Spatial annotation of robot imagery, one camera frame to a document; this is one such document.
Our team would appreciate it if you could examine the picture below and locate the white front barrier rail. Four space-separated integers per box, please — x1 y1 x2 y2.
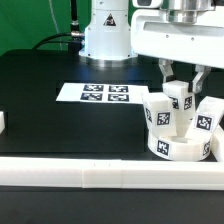
0 157 224 190

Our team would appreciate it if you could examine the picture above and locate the black cable with connector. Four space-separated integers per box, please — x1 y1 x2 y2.
32 30 86 51

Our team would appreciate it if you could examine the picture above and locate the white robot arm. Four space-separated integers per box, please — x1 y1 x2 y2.
80 0 224 93

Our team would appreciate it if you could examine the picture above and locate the white round stool seat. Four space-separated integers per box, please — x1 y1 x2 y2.
148 133 211 162

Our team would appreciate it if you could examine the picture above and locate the white left barrier rail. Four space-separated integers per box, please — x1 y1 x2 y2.
0 111 5 134

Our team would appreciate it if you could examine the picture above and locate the black vertical cable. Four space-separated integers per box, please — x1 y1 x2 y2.
69 0 80 33

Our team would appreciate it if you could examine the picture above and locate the thin white cable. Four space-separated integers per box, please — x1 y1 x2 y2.
48 0 64 51

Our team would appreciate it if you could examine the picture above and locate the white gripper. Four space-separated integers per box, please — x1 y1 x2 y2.
131 7 224 94

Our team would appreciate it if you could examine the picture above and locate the white fiducial marker sheet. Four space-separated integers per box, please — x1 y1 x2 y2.
56 83 149 104

